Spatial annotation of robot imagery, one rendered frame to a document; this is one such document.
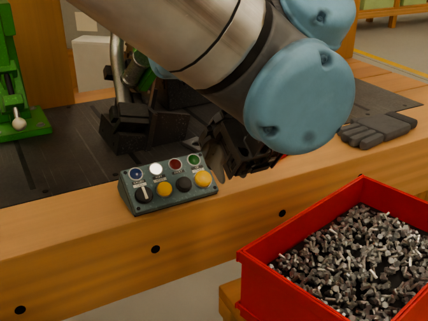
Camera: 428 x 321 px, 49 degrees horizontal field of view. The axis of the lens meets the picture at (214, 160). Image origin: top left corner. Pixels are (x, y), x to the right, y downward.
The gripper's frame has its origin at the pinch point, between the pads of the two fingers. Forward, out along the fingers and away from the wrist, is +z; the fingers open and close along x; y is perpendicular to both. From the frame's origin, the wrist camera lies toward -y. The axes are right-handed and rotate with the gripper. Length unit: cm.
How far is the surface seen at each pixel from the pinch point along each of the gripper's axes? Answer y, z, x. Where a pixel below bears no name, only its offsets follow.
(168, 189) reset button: 0.5, 5.7, -6.7
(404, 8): -270, 278, 483
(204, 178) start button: 0.2, 5.7, -0.2
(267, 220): 8.0, 14.4, 12.2
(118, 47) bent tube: -37.0, 14.4, -2.2
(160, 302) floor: -1, 121, 14
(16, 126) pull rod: -28.9, 24.8, -25.0
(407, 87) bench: -19, 26, 80
